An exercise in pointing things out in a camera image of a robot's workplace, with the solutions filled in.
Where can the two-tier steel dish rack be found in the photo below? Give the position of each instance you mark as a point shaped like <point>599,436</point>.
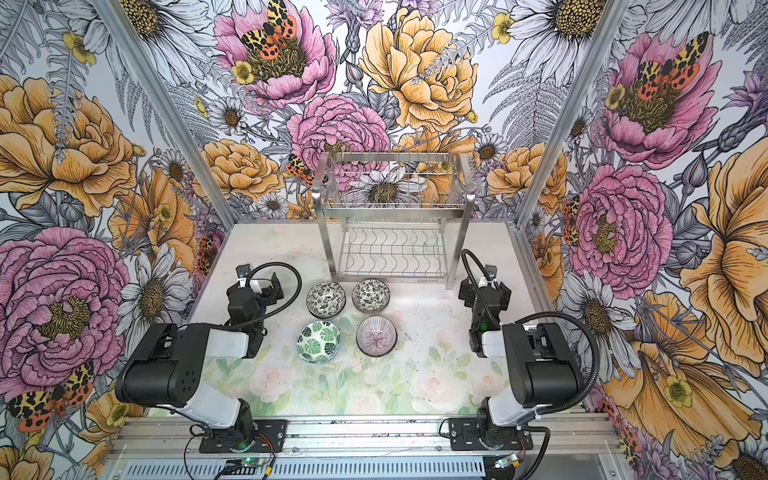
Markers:
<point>396,216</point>

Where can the green leaf pattern bowl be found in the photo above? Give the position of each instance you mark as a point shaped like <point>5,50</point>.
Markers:
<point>319,342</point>

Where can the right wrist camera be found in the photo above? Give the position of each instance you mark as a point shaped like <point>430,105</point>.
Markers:
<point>488,275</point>

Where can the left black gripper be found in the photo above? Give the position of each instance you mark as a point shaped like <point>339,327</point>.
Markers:
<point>268,289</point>

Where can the white slotted cable duct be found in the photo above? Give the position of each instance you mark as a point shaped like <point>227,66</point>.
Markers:
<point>461,467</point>

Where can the green circuit board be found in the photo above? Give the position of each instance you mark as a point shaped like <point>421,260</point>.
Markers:
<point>248,464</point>

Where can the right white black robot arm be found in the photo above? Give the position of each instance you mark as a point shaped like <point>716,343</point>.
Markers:
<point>542,372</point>

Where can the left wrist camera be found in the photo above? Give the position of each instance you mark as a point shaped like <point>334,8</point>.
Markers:
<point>243,272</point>

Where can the aluminium mounting rail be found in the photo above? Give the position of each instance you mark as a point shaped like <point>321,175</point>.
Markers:
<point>166,438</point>

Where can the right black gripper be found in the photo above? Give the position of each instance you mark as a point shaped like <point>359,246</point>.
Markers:
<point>487,294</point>

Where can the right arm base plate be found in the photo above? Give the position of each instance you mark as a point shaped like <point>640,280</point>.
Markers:
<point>471,434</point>

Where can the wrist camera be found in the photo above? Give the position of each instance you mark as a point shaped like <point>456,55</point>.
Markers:
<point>243,272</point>
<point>488,275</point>

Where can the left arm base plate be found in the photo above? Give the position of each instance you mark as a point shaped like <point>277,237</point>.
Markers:
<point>268,437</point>

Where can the pink ribbed glass bowl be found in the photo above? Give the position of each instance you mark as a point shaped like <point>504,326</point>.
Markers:
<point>376,336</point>

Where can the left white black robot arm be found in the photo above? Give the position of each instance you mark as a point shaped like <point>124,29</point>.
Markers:
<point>165,369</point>

